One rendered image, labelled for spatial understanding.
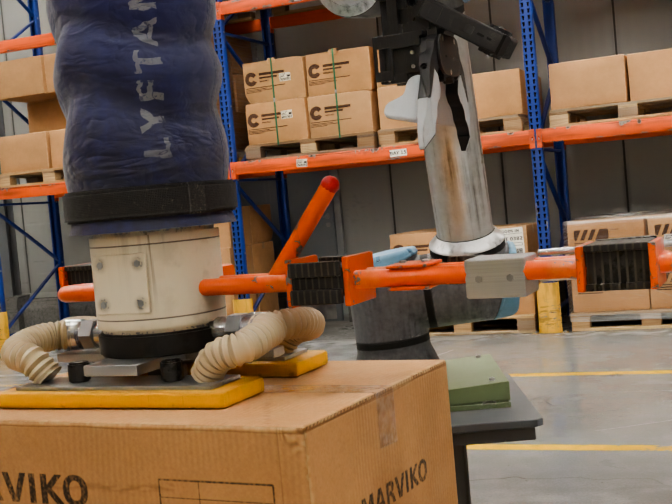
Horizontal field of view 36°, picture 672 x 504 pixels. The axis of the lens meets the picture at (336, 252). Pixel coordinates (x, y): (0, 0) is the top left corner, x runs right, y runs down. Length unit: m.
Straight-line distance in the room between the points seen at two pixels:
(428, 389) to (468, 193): 0.70
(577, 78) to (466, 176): 6.48
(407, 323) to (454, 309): 0.10
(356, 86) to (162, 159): 7.67
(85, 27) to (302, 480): 0.61
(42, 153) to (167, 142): 9.16
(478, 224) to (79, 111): 0.93
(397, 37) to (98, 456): 0.59
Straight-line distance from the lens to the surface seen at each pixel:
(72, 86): 1.37
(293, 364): 1.38
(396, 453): 1.28
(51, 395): 1.35
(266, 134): 9.25
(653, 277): 1.14
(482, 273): 1.19
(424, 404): 1.36
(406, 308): 2.05
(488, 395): 2.04
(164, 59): 1.32
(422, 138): 1.16
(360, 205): 10.27
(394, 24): 1.24
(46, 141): 10.43
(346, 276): 1.23
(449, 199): 2.00
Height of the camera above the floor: 1.17
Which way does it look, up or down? 3 degrees down
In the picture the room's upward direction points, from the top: 5 degrees counter-clockwise
